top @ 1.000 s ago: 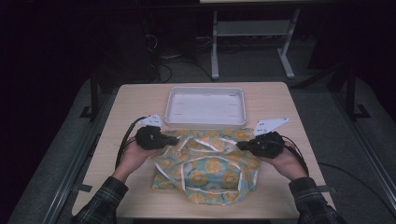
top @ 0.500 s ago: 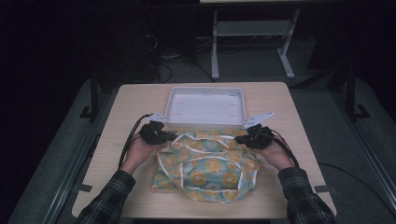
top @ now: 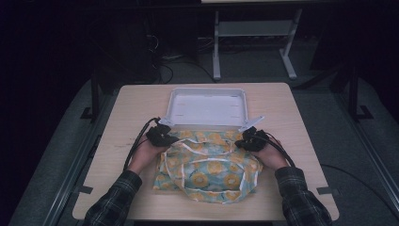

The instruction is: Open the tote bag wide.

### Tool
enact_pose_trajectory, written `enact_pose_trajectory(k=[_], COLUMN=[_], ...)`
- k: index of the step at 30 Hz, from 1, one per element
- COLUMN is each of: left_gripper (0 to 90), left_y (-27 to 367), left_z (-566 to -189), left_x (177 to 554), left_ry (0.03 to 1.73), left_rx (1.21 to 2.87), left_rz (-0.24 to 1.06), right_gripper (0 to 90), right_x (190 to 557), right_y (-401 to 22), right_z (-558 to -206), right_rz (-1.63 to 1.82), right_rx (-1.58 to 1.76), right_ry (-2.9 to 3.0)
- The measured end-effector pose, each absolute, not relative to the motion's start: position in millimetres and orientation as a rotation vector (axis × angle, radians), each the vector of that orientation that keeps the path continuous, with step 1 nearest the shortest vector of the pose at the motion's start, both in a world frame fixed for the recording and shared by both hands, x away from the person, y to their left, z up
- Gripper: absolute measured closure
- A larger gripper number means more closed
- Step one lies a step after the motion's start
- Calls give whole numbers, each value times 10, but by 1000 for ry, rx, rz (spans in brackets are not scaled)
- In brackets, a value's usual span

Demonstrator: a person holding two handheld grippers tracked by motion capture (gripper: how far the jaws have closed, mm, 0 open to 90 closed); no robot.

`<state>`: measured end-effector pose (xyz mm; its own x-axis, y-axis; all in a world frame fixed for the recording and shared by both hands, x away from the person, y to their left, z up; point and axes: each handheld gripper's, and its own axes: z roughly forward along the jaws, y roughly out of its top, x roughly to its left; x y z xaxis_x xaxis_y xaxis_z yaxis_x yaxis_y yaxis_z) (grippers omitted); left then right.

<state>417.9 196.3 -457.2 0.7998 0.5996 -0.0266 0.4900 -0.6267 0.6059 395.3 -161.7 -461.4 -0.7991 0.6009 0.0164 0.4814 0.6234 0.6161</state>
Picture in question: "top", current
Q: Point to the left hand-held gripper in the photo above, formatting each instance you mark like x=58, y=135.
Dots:
x=160, y=136

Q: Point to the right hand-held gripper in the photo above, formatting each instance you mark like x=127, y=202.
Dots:
x=252, y=139

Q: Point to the orange slice print apron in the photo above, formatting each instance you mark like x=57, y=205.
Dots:
x=210, y=169

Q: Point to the person's right hand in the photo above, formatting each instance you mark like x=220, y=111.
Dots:
x=271, y=157

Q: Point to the person's left hand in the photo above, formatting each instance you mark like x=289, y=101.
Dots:
x=142, y=157

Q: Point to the white plastic tray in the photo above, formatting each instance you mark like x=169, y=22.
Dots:
x=207, y=106

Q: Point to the black metal stand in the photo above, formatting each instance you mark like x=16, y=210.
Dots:
x=95, y=97
x=354, y=94

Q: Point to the aluminium floor rail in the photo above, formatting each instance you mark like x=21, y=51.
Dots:
x=370, y=147
x=80, y=160

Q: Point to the grey table bracket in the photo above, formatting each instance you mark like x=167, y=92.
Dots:
x=85, y=189
x=327, y=190

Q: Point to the grey metal table frame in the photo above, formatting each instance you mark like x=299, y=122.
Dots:
x=215, y=47

